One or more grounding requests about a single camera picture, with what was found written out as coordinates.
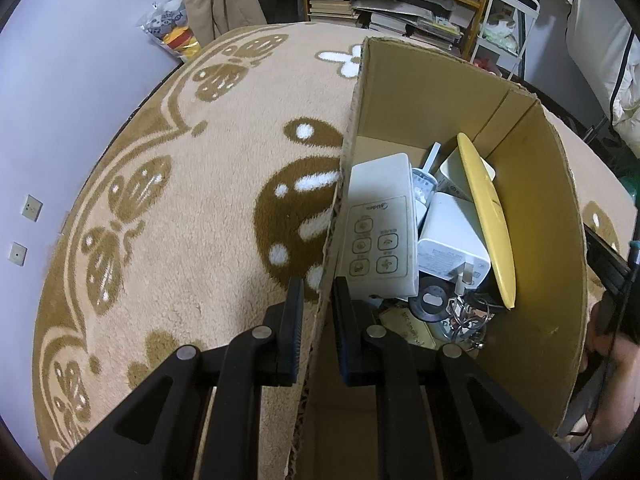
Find cardboard box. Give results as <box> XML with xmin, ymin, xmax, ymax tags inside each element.
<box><xmin>287</xmin><ymin>36</ymin><xmax>588</xmax><ymax>480</ymax></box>

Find beige flower printed blanket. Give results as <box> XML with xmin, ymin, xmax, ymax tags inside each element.
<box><xmin>32</xmin><ymin>22</ymin><xmax>626</xmax><ymax>480</ymax></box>

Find gold rectangular key tag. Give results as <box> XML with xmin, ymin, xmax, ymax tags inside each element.
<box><xmin>380</xmin><ymin>307</ymin><xmax>436</xmax><ymax>348</ymax></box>

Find white air conditioner remote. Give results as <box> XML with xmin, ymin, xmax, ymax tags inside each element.
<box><xmin>344</xmin><ymin>152</ymin><xmax>420</xmax><ymax>298</ymax></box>

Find yellow oval mirror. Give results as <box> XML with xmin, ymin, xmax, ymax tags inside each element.
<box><xmin>456</xmin><ymin>132</ymin><xmax>517</xmax><ymax>311</ymax></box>

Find stack of old books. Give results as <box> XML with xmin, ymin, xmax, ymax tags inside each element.
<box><xmin>304</xmin><ymin>0</ymin><xmax>360</xmax><ymax>22</ymax></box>

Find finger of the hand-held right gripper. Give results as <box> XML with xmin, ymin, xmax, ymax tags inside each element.
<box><xmin>584</xmin><ymin>227</ymin><xmax>633</xmax><ymax>291</ymax></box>

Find beige pants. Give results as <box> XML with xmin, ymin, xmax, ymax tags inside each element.
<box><xmin>177</xmin><ymin>0</ymin><xmax>268</xmax><ymax>41</ymax></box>

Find white charger plug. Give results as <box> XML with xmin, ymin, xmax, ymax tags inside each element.
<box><xmin>416</xmin><ymin>191</ymin><xmax>492</xmax><ymax>293</ymax></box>

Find pile of notebooks and magazines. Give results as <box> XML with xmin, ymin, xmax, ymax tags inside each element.
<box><xmin>350</xmin><ymin>0</ymin><xmax>466</xmax><ymax>51</ymax></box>

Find bag of plush toys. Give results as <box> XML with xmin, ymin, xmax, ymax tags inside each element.
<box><xmin>136</xmin><ymin>0</ymin><xmax>202</xmax><ymax>63</ymax></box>

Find person's right forearm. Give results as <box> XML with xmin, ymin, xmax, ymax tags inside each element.
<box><xmin>587</xmin><ymin>305</ymin><xmax>640</xmax><ymax>453</ymax></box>

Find white power bank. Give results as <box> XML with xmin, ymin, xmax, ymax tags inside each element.
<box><xmin>434</xmin><ymin>147</ymin><xmax>497</xmax><ymax>201</ymax></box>

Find bunch of keys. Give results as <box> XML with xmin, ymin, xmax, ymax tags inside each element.
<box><xmin>407</xmin><ymin>282</ymin><xmax>501</xmax><ymax>356</ymax></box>

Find cream hanging coat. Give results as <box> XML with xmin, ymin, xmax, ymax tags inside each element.
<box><xmin>565</xmin><ymin>0</ymin><xmax>640</xmax><ymax>148</ymax></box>

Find wooden bookshelf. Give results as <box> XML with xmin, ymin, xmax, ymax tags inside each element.
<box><xmin>299</xmin><ymin>0</ymin><xmax>501</xmax><ymax>63</ymax></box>

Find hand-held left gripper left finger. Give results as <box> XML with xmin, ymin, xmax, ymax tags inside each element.
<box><xmin>52</xmin><ymin>276</ymin><xmax>306</xmax><ymax>480</ymax></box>

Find white keypad remote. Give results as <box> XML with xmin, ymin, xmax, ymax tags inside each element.
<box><xmin>411</xmin><ymin>166</ymin><xmax>436</xmax><ymax>221</ymax></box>

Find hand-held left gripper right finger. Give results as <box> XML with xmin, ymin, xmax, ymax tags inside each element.
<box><xmin>332</xmin><ymin>276</ymin><xmax>583</xmax><ymax>480</ymax></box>

